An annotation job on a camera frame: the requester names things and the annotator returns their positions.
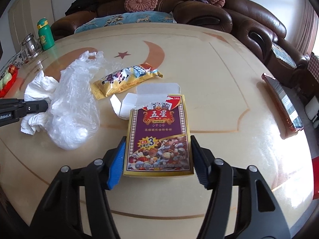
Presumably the white tissue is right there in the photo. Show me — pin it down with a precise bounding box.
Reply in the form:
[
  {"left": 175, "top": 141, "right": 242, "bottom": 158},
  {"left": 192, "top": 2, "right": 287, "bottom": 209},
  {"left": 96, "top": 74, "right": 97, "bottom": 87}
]
[{"left": 21, "top": 70, "right": 59, "bottom": 135}]

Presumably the clear plastic bag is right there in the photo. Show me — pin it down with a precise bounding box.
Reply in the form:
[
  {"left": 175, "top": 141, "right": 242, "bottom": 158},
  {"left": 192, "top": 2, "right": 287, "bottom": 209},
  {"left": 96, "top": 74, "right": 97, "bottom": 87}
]
[{"left": 45, "top": 51, "right": 105, "bottom": 151}]

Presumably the playing card box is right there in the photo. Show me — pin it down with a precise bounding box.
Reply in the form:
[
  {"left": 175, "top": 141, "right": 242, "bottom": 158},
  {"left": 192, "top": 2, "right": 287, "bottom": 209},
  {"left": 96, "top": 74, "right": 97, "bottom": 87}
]
[{"left": 110, "top": 83, "right": 194, "bottom": 177}]

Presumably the green ceramic teacup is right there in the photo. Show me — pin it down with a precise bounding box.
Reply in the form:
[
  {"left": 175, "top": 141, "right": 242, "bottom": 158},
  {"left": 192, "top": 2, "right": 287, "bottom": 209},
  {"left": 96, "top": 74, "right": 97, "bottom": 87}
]
[{"left": 1, "top": 72, "right": 12, "bottom": 86}]

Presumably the red tray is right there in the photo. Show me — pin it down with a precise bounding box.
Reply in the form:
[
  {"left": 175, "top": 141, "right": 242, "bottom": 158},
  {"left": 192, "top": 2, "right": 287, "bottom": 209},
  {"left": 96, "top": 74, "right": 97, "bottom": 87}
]
[{"left": 0, "top": 65, "right": 18, "bottom": 98}]

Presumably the black white patterned bench cover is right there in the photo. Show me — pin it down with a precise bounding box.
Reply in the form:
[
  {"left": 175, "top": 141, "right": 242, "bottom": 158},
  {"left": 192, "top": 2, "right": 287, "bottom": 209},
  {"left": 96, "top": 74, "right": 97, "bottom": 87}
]
[{"left": 1, "top": 51, "right": 24, "bottom": 75}]

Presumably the clear glass jar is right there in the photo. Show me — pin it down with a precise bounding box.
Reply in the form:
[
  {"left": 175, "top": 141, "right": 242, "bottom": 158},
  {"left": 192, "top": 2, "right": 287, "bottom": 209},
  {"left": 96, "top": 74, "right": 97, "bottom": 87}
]
[{"left": 21, "top": 33, "right": 42, "bottom": 63}]

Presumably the yellow snack wrapper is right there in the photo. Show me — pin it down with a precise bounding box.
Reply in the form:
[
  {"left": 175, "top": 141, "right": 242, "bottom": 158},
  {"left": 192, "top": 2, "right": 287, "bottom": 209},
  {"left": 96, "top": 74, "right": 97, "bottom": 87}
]
[{"left": 91, "top": 63, "right": 163, "bottom": 100}]

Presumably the green kids water bottle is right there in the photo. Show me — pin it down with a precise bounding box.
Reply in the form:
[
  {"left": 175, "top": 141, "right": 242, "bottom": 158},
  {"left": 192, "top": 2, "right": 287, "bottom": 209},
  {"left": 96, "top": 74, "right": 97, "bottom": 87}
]
[{"left": 37, "top": 18, "right": 55, "bottom": 51}]

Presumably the cream coffee table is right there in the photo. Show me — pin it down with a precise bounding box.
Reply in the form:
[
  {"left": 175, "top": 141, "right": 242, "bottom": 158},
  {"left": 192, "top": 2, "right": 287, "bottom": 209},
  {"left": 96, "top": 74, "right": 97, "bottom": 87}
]
[{"left": 1, "top": 23, "right": 314, "bottom": 227}]

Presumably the smartphone in red case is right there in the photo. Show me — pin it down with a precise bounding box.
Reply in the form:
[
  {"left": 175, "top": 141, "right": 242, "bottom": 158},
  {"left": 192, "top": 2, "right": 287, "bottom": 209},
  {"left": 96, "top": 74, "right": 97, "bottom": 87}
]
[{"left": 261, "top": 73, "right": 304, "bottom": 132}]

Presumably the cream cabinet door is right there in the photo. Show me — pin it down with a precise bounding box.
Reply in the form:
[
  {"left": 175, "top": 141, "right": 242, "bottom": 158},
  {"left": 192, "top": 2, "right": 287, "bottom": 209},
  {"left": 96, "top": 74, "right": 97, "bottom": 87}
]
[{"left": 8, "top": 0, "right": 55, "bottom": 52}]

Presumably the black clothing on sofa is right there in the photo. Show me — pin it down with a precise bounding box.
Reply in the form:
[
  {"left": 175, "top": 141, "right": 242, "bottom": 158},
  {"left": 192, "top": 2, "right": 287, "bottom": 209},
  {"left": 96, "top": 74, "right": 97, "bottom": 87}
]
[{"left": 65, "top": 0, "right": 98, "bottom": 16}]

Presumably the white appliance on floor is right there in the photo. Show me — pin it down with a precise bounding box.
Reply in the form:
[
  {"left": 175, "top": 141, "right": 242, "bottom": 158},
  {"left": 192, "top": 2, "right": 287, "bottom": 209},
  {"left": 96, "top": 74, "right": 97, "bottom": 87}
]
[{"left": 305, "top": 96, "right": 319, "bottom": 129}]

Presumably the blue armchair seat cover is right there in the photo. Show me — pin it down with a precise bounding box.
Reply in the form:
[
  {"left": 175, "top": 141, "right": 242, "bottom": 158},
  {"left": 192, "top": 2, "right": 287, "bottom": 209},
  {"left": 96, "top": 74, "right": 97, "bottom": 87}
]
[{"left": 271, "top": 43, "right": 297, "bottom": 69}]

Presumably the brown leather armchair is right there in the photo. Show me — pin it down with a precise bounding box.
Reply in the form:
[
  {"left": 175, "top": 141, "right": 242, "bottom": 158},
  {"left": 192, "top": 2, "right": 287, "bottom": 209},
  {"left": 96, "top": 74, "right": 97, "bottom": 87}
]
[{"left": 223, "top": 0, "right": 308, "bottom": 88}]

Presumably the blue patterned sofa cover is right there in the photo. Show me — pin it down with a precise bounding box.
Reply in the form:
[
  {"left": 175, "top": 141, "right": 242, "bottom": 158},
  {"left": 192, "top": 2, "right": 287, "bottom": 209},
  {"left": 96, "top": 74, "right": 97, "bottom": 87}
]
[{"left": 74, "top": 11, "right": 176, "bottom": 33}]

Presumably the checkered tablecloth side table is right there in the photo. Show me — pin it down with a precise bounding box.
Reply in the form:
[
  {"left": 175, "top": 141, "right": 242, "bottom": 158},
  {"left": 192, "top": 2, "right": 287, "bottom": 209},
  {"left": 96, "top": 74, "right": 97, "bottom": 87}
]
[{"left": 307, "top": 52, "right": 319, "bottom": 97}]

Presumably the pink curtain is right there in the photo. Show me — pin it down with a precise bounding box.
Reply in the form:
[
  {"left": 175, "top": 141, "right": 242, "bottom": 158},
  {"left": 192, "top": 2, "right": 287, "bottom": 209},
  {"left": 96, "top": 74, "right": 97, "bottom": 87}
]
[{"left": 292, "top": 0, "right": 318, "bottom": 55}]

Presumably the brown leather long sofa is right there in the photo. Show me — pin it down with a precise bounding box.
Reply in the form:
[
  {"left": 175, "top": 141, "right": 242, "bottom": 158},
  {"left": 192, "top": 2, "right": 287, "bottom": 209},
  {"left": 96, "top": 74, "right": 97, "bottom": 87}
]
[{"left": 51, "top": 0, "right": 232, "bottom": 40}]

